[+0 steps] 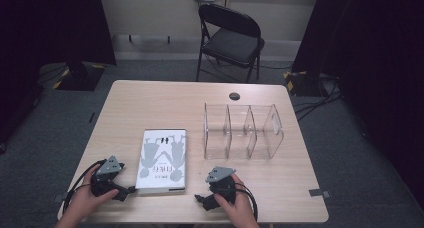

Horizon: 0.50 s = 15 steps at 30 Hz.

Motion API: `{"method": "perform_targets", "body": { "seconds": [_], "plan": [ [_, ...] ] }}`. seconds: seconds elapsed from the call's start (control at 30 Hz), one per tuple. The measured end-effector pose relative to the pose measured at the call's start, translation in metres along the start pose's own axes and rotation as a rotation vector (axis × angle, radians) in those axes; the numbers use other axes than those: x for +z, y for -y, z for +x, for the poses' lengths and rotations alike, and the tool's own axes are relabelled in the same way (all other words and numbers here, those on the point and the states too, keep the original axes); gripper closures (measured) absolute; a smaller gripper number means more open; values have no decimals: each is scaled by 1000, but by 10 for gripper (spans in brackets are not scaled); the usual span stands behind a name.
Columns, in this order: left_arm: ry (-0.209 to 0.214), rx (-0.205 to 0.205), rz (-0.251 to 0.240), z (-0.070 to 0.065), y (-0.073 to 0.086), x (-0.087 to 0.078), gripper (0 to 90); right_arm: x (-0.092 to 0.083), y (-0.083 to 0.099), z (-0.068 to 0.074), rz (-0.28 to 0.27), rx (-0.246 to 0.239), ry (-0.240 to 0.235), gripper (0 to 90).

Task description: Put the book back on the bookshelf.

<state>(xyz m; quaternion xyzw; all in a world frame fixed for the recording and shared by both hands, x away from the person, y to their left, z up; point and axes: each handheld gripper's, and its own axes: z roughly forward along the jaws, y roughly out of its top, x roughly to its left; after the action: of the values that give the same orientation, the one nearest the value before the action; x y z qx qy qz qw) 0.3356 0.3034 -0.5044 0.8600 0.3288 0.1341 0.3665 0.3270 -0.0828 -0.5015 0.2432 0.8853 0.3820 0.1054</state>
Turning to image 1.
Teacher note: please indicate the clear acrylic book rack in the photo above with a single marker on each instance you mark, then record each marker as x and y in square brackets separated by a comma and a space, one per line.
[266, 138]

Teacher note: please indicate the person's right hand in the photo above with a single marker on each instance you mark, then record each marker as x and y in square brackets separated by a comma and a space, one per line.
[240, 209]

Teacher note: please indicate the black folding chair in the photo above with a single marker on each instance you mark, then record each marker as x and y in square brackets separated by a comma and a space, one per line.
[233, 44]

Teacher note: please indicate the person's left hand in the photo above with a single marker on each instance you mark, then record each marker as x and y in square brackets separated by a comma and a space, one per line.
[83, 201]

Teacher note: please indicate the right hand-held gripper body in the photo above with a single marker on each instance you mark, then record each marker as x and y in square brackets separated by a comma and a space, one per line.
[220, 174]

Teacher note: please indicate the white book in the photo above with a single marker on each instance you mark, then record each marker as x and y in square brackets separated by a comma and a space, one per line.
[161, 161]

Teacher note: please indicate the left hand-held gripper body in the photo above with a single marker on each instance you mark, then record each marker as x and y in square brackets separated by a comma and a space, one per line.
[108, 166]

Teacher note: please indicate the black table grommet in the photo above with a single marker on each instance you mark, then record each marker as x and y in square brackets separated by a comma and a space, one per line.
[234, 96]

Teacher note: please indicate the black curtain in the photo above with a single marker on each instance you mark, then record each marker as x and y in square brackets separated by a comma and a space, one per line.
[373, 54]

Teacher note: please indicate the black stand base yellow tape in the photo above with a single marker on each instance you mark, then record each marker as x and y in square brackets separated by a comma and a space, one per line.
[305, 84]
[80, 76]

